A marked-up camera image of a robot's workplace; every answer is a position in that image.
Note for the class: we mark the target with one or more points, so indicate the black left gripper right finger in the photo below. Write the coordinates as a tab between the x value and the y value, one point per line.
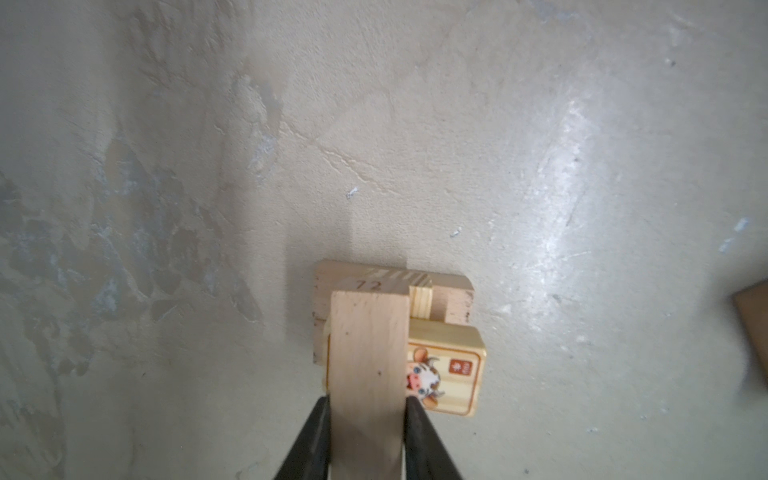
426	457

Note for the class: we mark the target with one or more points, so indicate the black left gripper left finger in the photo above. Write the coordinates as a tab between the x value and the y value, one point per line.
309	456

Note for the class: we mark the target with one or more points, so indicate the patterned wood block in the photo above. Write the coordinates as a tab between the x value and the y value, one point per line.
444	362

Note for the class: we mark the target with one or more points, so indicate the plain wood block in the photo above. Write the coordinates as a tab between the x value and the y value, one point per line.
367	382

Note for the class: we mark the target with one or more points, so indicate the light wood block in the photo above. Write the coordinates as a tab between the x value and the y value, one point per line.
374	279

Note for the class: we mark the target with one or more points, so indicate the wood arch block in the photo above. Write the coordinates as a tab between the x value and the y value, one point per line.
751	305

